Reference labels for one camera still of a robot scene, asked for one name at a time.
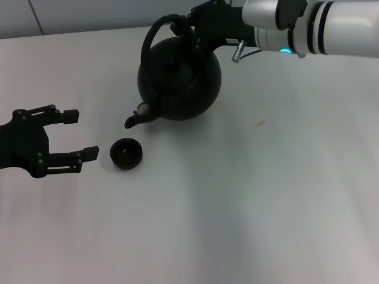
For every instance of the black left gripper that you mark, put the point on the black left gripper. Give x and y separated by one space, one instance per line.
20 142

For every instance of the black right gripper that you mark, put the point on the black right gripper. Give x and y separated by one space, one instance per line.
225 26

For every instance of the small dark brown teacup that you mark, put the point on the small dark brown teacup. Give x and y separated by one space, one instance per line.
126 154

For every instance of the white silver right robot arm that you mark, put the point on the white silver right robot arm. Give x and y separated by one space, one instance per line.
325 26

